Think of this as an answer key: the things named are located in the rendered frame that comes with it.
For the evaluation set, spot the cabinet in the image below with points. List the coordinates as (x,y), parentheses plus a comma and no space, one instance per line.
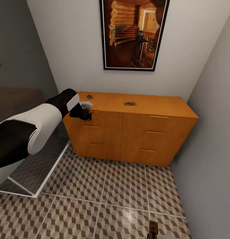
(149,133)

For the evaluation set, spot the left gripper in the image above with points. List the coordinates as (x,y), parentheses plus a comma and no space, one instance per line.
(80,114)

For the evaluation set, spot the picture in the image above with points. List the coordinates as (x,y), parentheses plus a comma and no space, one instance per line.
(131,33)

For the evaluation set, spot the door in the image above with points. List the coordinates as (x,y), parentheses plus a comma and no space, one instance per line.
(26,81)
(9,186)

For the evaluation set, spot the shower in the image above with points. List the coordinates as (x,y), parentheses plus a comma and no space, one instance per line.
(44,182)

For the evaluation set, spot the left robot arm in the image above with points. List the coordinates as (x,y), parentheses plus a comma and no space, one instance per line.
(28,132)

